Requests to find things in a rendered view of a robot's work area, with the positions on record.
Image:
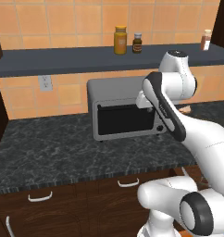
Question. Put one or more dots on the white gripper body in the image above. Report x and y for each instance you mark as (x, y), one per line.
(143, 102)

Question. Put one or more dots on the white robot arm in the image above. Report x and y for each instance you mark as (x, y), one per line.
(209, 145)

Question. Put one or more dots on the black toaster oven door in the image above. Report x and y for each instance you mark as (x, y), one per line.
(123, 120)

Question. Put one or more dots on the grey toaster oven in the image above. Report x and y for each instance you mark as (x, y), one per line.
(117, 89)

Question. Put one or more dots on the toaster oven knob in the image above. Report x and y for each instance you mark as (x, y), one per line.
(160, 128)

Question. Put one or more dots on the pale pink object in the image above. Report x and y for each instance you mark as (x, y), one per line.
(185, 108)

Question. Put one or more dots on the small dark brown bottle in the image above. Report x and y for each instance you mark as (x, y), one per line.
(137, 44)

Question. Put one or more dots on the yellow jar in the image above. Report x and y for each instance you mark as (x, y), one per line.
(120, 40)

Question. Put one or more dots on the dark wood cupboard door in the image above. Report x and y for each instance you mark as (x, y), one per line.
(117, 206)
(46, 216)

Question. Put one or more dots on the dark grey wall shelf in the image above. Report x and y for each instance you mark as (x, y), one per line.
(70, 60)

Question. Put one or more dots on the white wall outlet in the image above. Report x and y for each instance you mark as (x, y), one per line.
(45, 82)

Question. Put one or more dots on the dark wood wall cupboard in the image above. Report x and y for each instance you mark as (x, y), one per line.
(223, 21)

